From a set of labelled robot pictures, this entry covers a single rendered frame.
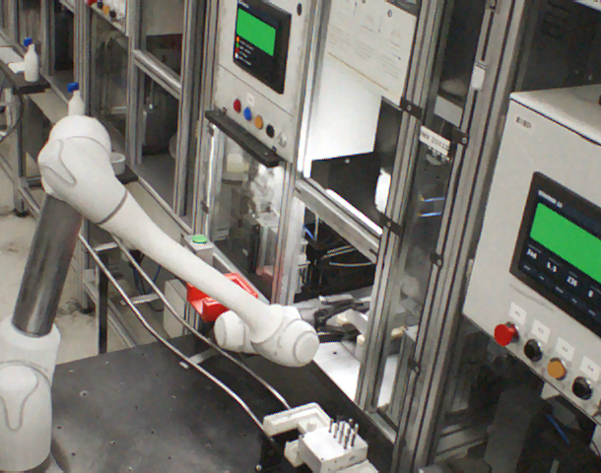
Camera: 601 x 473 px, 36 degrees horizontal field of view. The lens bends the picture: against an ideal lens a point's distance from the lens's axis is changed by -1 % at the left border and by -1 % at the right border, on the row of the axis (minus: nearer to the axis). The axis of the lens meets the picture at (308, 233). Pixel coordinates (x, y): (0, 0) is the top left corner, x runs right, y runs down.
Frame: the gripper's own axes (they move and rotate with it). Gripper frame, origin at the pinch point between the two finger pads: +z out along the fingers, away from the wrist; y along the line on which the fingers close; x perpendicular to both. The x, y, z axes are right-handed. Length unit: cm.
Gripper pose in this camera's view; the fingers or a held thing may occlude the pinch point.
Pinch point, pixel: (360, 315)
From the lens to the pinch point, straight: 242.9
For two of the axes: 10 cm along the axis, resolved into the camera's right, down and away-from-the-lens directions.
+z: 8.3, -0.4, 5.6
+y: 2.2, -8.9, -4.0
